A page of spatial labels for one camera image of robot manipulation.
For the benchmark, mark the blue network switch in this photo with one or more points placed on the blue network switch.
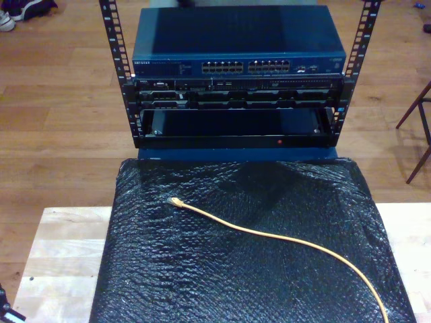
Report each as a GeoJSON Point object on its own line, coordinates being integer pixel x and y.
{"type": "Point", "coordinates": [235, 33]}

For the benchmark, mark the white sneaker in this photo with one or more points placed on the white sneaker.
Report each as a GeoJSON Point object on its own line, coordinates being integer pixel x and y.
{"type": "Point", "coordinates": [6, 22]}

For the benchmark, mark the blue base board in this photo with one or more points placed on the blue base board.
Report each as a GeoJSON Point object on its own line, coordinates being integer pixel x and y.
{"type": "Point", "coordinates": [202, 154]}

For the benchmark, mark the black rack server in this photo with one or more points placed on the black rack server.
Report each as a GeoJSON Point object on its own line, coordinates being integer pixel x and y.
{"type": "Point", "coordinates": [235, 97]}

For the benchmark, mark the black rack frame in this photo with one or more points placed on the black rack frame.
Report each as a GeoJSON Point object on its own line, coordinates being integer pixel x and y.
{"type": "Point", "coordinates": [129, 101]}

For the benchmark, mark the black bubble wrap mat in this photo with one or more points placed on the black bubble wrap mat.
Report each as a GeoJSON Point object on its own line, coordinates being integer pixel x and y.
{"type": "Point", "coordinates": [235, 269]}

